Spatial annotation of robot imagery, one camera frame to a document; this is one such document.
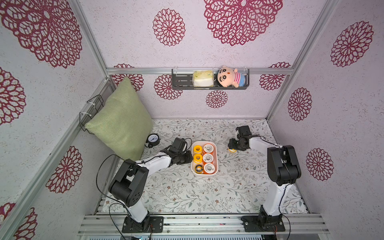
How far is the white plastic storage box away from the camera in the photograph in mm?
893

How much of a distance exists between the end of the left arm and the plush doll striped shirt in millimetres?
434

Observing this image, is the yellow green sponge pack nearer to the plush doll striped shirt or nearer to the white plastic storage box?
the plush doll striped shirt

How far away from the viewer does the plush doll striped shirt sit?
2.84 ft

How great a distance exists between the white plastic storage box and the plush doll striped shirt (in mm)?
393

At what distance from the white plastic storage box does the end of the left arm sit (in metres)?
0.08
